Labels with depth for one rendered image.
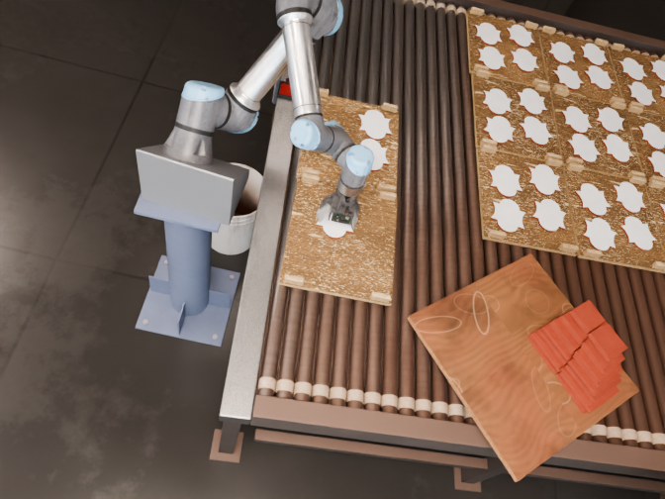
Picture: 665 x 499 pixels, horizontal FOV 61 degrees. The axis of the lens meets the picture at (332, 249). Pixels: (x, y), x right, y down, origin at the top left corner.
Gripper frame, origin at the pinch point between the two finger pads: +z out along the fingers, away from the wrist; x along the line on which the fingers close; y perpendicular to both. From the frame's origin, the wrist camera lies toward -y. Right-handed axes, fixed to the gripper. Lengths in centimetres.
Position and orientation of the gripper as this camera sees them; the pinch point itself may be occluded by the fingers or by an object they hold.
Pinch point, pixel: (335, 219)
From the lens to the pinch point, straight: 182.4
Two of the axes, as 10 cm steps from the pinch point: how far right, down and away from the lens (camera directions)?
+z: -2.0, 5.0, 8.4
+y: -1.1, 8.4, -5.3
